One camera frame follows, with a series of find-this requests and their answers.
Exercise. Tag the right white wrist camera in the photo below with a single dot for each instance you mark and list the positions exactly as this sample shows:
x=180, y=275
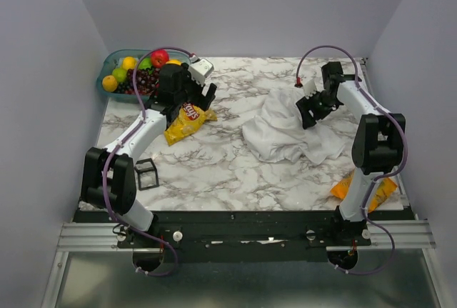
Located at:
x=309, y=88

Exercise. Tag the teal fruit basket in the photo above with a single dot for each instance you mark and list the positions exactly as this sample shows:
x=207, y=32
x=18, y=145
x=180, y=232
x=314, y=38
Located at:
x=113, y=61

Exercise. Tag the white shirt garment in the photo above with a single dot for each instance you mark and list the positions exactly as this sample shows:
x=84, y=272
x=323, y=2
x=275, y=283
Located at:
x=276, y=133

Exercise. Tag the orange fruit front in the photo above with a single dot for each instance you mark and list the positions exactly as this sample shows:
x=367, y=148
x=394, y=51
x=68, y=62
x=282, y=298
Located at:
x=109, y=83

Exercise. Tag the green apple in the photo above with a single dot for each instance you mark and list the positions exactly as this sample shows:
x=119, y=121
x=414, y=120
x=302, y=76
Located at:
x=145, y=64

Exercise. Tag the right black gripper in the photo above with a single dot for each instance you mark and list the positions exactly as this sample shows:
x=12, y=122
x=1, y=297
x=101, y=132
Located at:
x=303, y=106

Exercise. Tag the small black wire cube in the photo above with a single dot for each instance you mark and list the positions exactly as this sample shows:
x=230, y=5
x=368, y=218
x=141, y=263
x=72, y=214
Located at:
x=147, y=174

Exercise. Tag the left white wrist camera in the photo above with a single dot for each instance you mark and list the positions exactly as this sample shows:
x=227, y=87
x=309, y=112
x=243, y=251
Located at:
x=200, y=69

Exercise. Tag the aluminium extrusion rail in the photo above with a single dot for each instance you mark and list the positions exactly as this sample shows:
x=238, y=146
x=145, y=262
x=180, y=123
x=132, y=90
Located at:
x=98, y=237

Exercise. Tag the yellow lemon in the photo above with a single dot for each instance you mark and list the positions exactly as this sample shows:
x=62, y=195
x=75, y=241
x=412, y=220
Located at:
x=174, y=61

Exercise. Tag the orange snack bag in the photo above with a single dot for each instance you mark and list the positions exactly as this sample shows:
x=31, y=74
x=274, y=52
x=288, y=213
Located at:
x=383, y=192

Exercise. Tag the yellow Lays chip bag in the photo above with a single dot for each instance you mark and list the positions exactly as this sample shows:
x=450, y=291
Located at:
x=189, y=120

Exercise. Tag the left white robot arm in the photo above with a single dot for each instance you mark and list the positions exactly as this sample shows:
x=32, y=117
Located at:
x=109, y=177

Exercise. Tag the dark purple grapes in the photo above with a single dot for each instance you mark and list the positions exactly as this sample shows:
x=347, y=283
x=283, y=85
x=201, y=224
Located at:
x=146, y=82

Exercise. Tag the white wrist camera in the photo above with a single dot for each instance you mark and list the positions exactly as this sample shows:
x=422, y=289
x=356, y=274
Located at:
x=309, y=88
x=200, y=69

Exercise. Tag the green lime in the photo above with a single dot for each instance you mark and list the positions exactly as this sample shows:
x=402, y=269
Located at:
x=119, y=74

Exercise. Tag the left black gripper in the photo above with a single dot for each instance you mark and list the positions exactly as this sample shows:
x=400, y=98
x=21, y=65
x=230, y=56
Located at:
x=200, y=100

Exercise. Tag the red apple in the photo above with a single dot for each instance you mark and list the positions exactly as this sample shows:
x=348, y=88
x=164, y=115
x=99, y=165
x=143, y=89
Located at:
x=159, y=58

